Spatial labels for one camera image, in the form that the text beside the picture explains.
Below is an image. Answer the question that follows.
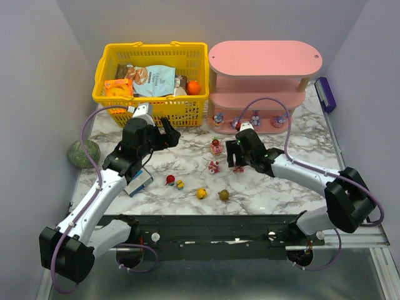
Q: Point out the strawberry pink bear donut toy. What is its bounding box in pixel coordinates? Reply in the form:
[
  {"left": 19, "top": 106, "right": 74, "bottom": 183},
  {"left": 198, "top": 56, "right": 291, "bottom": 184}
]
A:
[{"left": 210, "top": 137, "right": 223, "bottom": 156}]

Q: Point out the small purple bunny toy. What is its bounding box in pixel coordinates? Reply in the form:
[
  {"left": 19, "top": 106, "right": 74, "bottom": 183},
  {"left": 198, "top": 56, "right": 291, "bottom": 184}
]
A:
[{"left": 229, "top": 116, "right": 241, "bottom": 130}]

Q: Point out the pink bear figure toy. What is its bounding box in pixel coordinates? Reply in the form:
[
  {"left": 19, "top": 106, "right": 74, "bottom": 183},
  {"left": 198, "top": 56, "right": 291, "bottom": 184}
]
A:
[{"left": 208, "top": 161, "right": 220, "bottom": 174}]

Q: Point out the purple orange bunny toy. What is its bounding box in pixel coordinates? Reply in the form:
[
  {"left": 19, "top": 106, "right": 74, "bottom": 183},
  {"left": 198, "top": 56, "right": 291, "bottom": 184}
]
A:
[{"left": 212, "top": 112, "right": 224, "bottom": 128}]

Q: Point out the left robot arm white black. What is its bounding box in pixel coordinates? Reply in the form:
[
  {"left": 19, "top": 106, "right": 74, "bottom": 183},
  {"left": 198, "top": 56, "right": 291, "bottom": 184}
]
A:
[{"left": 39, "top": 116, "right": 181, "bottom": 284}]

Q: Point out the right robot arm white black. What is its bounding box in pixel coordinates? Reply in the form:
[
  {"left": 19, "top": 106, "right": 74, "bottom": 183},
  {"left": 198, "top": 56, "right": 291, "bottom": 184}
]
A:
[{"left": 226, "top": 129, "right": 376, "bottom": 236}]

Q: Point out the purple bunny toy on shelf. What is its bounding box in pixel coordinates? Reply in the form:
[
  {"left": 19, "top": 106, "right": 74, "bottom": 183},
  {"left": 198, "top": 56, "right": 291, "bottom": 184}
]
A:
[{"left": 271, "top": 113, "right": 289, "bottom": 128}]

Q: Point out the pink three-tier shelf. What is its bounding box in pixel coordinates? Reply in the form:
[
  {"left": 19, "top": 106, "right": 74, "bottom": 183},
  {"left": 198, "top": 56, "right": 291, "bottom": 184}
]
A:
[{"left": 207, "top": 41, "right": 323, "bottom": 134}]

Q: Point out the blue white box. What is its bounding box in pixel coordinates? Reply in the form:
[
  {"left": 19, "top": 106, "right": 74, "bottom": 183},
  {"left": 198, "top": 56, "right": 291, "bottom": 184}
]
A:
[{"left": 124, "top": 167, "right": 153, "bottom": 198}]

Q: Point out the red cherry toy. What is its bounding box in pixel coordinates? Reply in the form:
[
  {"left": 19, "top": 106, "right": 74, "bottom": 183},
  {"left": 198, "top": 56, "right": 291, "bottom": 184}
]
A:
[{"left": 166, "top": 175, "right": 176, "bottom": 186}]

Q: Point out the beige round item in basket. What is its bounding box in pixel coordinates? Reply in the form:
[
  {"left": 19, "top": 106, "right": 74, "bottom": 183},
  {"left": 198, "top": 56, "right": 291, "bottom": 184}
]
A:
[{"left": 172, "top": 86, "right": 188, "bottom": 97}]

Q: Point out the small yellow blue toy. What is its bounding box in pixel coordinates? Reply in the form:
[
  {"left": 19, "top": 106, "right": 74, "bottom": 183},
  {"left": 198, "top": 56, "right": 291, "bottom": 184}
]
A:
[{"left": 176, "top": 180, "right": 184, "bottom": 190}]

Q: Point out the olive brown round toy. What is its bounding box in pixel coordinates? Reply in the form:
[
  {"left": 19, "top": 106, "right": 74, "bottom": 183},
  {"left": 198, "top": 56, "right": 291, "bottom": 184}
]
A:
[{"left": 218, "top": 189, "right": 229, "bottom": 201}]

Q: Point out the orange fruit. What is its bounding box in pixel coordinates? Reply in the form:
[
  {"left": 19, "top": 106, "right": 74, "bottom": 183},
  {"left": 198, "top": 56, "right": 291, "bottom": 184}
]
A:
[{"left": 186, "top": 81, "right": 201, "bottom": 96}]

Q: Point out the yellow duck toy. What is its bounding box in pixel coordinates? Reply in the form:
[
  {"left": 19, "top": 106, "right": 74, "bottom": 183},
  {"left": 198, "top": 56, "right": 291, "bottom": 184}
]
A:
[{"left": 196, "top": 188, "right": 208, "bottom": 199}]

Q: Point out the light blue chips bag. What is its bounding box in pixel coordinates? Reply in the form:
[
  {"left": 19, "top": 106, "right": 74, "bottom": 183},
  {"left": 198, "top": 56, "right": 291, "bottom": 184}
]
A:
[{"left": 125, "top": 64, "right": 176, "bottom": 98}]

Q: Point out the orange snack box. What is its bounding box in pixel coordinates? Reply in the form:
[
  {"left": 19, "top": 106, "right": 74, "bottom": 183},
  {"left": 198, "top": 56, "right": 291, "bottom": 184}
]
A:
[{"left": 104, "top": 78, "right": 133, "bottom": 106}]

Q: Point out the brown snack packet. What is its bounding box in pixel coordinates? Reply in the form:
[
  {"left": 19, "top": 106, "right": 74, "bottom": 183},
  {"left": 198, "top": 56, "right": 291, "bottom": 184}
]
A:
[{"left": 114, "top": 64, "right": 131, "bottom": 79}]

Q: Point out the green textured melon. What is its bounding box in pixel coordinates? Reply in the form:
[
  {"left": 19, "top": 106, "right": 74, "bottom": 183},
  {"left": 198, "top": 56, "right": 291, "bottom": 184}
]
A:
[{"left": 67, "top": 140, "right": 101, "bottom": 169}]

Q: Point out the yellow plastic shopping basket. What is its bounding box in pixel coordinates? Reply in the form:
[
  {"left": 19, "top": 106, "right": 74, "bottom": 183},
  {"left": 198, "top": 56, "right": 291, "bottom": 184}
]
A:
[{"left": 92, "top": 41, "right": 209, "bottom": 127}]

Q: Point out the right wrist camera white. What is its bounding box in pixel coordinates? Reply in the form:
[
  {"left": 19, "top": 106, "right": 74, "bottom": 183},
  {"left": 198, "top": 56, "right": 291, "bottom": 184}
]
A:
[{"left": 236, "top": 122, "right": 254, "bottom": 132}]

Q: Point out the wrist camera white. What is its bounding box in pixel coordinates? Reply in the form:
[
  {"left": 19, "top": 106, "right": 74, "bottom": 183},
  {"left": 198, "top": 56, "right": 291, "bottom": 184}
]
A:
[
  {"left": 127, "top": 102, "right": 155, "bottom": 126},
  {"left": 236, "top": 122, "right": 254, "bottom": 132}
]

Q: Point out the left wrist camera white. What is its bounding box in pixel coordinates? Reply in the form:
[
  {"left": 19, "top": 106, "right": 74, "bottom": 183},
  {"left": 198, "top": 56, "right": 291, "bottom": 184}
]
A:
[{"left": 127, "top": 102, "right": 155, "bottom": 126}]

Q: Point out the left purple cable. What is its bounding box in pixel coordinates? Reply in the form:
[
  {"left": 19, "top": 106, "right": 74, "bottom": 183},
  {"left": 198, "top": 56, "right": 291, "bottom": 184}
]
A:
[{"left": 49, "top": 104, "right": 131, "bottom": 294}]

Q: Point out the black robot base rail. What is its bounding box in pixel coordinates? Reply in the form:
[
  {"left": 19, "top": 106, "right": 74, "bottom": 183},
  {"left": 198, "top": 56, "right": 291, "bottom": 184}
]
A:
[{"left": 127, "top": 214, "right": 324, "bottom": 261}]

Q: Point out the purple box at wall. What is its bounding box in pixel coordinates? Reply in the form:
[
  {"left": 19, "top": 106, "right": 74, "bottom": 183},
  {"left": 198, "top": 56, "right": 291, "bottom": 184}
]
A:
[{"left": 314, "top": 77, "right": 336, "bottom": 113}]

